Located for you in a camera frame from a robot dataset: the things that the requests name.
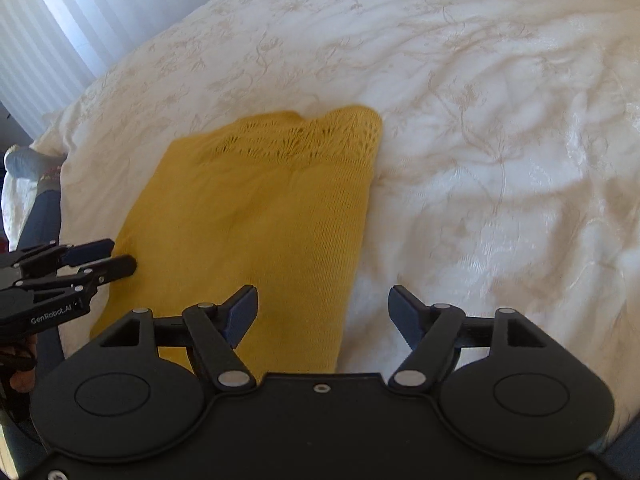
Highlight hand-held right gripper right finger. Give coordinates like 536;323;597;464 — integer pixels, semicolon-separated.
388;285;549;392

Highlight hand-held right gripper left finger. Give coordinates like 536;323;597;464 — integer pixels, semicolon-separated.
100;284;260;392

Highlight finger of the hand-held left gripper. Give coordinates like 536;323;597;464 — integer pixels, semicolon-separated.
10;255;138;307
0;239;115;281

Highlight yellow knit sweater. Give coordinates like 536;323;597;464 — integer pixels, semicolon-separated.
90;104;384;376

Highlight person's leg in jeans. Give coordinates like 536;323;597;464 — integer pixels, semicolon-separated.
20;187;67;362

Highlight person's grey sock foot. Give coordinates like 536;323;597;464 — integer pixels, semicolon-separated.
4;144;65;184

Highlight white floral bedspread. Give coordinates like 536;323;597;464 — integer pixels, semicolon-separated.
0;0;640;456

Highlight white vertical blinds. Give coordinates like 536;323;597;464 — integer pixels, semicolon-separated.
0;0;288;137

